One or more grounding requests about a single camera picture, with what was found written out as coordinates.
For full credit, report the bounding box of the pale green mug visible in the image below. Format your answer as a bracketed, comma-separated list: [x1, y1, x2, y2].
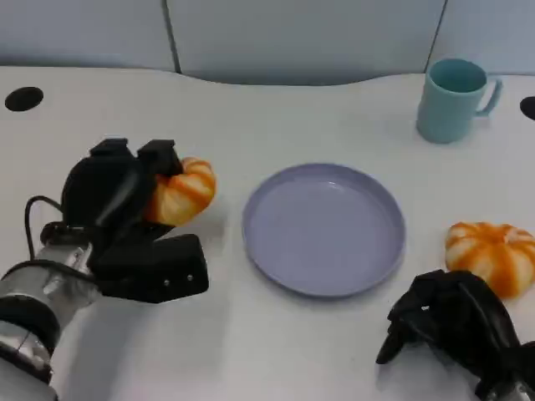
[415, 58, 503, 145]

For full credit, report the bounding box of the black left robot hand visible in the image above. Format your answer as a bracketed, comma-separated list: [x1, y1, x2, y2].
[60, 137, 210, 304]

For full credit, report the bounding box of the orange white toy bread roll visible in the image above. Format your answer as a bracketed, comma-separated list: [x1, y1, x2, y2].
[144, 157, 217, 229]
[445, 221, 535, 300]

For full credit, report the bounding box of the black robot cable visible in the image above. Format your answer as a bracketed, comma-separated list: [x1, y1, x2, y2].
[23, 195, 64, 262]

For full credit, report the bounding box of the lilac plate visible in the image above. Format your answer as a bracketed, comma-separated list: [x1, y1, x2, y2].
[241, 162, 407, 298]

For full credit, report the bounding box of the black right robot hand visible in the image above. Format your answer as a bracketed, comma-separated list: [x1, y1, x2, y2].
[374, 269, 524, 382]

